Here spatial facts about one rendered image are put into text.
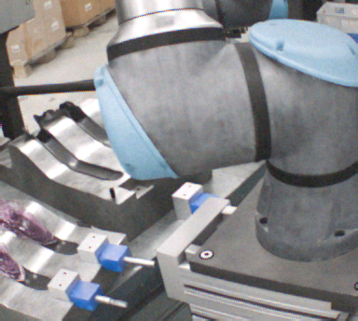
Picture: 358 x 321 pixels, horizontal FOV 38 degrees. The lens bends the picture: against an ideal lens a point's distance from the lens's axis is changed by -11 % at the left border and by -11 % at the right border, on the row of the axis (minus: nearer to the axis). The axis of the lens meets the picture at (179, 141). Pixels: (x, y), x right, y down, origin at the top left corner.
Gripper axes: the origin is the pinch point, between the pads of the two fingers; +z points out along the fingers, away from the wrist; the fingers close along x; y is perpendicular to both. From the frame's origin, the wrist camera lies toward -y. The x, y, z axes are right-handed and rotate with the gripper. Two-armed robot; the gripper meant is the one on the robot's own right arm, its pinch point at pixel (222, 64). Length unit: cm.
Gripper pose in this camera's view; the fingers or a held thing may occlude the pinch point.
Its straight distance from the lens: 144.7
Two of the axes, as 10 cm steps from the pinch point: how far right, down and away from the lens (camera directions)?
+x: 3.7, -4.8, 8.0
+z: 1.5, 8.7, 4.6
